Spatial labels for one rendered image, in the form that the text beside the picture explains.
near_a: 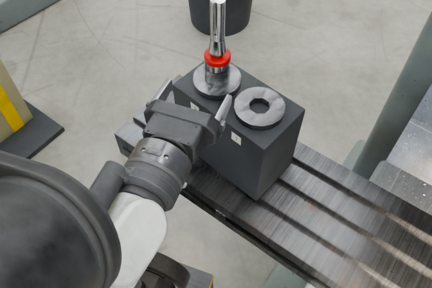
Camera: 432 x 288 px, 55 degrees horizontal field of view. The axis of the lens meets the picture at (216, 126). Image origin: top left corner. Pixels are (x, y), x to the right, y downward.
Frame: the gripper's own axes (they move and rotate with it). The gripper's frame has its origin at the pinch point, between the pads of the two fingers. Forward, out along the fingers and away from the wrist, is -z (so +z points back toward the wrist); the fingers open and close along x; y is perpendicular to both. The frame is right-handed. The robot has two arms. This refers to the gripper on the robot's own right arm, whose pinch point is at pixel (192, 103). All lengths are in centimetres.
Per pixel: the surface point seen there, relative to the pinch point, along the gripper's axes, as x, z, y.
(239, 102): -6.2, -6.2, 4.1
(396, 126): -40, -37, 33
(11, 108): 118, -46, 103
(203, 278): -1, 3, 81
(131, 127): 19.1, -7.0, 24.1
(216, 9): -0.6, -9.5, -11.8
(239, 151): -8.3, -0.8, 10.9
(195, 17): 65, -150, 111
